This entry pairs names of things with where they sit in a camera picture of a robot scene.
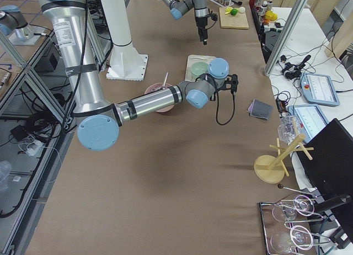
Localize pink bowl with ice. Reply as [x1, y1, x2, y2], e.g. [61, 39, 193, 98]
[145, 82, 174, 113]

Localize black monitor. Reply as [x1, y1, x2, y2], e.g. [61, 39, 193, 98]
[297, 119, 352, 200]

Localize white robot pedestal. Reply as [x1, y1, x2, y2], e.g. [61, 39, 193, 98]
[101, 0, 148, 81]

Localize wooden cutting board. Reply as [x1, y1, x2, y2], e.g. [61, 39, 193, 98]
[218, 7, 249, 30]

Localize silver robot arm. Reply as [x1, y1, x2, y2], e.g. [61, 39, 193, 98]
[161, 0, 218, 45]
[39, 0, 238, 151]

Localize aluminium frame post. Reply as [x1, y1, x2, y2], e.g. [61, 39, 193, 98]
[264, 0, 308, 77]

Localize cream serving tray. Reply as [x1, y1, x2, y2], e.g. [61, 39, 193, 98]
[185, 55, 216, 82]

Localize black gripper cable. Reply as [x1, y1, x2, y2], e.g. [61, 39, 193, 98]
[194, 74, 237, 126]

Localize lemon slice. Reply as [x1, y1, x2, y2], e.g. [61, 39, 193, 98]
[224, 7, 233, 15]

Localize green bowl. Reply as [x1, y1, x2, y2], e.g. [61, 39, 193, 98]
[190, 61, 208, 79]

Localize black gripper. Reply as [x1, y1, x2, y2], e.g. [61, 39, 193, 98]
[212, 74, 238, 100]
[195, 9, 218, 45]

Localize teach pendant tablet near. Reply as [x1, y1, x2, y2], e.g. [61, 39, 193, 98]
[288, 104, 329, 143]

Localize teach pendant tablet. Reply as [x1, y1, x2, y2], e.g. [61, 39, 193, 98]
[288, 104, 329, 143]
[301, 73, 340, 107]

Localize metal ice scoop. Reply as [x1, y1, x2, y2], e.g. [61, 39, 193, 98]
[162, 72, 169, 89]

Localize wooden mug tree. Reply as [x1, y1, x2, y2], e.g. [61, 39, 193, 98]
[254, 116, 314, 184]

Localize teach pendant tablet far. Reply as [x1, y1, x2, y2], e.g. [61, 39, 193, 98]
[301, 73, 340, 107]

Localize wine glass rack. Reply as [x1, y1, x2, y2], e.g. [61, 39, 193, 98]
[259, 183, 338, 254]

